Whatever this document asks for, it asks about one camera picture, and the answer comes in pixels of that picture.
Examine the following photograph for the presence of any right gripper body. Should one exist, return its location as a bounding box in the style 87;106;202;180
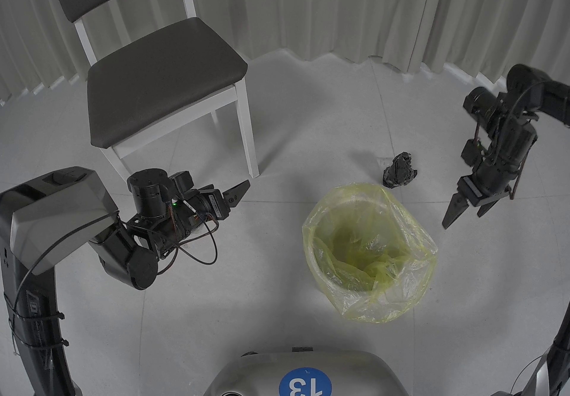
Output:
457;122;538;208

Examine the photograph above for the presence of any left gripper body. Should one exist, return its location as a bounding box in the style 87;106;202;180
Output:
149;188;233;251

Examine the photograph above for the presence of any yellow plastic bag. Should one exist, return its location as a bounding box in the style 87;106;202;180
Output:
302;183;439;324

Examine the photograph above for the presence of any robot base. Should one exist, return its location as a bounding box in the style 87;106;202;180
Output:
202;345;408;396

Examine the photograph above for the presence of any crumpled black plastic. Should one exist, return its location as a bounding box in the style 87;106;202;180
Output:
382;152;418;188

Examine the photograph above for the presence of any white chair dark grey seat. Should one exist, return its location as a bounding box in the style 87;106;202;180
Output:
56;0;260;190

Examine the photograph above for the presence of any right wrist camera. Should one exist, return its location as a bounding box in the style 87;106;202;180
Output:
461;138;485;168

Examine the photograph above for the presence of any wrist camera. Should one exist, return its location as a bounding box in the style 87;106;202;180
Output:
173;171;197;195
461;138;485;168

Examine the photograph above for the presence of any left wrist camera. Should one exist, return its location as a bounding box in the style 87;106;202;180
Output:
173;171;197;195

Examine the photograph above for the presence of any black cable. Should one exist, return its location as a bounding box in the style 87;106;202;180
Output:
511;352;547;394
176;223;220;267

